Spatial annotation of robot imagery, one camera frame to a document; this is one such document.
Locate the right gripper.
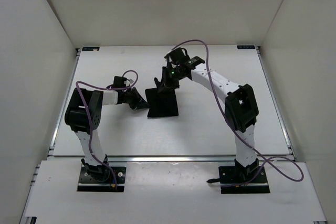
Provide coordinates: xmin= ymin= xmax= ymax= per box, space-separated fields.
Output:
xmin=159 ymin=67 xmax=183 ymax=95

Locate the black skirt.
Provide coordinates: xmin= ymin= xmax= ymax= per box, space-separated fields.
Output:
xmin=145 ymin=78 xmax=179 ymax=119

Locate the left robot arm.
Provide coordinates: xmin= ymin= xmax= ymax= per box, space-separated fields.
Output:
xmin=65 ymin=76 xmax=149 ymax=186

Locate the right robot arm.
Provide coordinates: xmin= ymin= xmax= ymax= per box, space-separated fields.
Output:
xmin=154 ymin=47 xmax=259 ymax=182

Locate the left table corner label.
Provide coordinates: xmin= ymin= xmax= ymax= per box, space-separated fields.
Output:
xmin=81 ymin=47 xmax=100 ymax=51

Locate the table corner label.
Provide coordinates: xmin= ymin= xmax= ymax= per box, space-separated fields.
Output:
xmin=237 ymin=45 xmax=255 ymax=50
xmin=81 ymin=47 xmax=100 ymax=51

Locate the right table corner label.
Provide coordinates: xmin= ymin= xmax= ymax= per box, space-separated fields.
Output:
xmin=237 ymin=45 xmax=255 ymax=50

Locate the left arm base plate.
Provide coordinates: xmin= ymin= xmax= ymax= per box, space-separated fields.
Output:
xmin=77 ymin=158 xmax=127 ymax=193

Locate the aluminium table front rail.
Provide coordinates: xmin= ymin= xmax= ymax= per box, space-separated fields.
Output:
xmin=49 ymin=154 xmax=237 ymax=164

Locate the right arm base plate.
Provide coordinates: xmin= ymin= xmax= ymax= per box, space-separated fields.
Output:
xmin=206 ymin=166 xmax=270 ymax=194

